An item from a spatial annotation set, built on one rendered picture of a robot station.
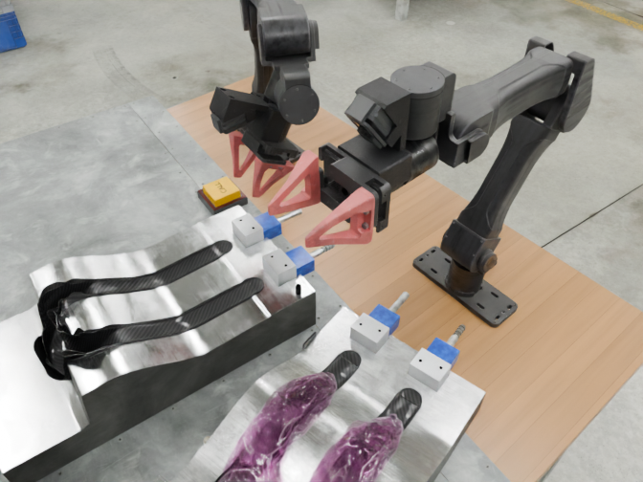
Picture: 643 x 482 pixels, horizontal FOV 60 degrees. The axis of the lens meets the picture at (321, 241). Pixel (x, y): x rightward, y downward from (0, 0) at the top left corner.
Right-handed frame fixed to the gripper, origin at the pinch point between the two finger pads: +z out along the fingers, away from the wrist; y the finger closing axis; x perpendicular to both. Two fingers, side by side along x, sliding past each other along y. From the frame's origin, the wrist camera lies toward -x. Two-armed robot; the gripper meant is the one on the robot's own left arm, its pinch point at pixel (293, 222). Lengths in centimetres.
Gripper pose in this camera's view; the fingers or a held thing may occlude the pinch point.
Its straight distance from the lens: 58.3
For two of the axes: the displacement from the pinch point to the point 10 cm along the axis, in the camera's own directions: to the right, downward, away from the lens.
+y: 6.5, 5.4, -5.4
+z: -7.6, 4.8, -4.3
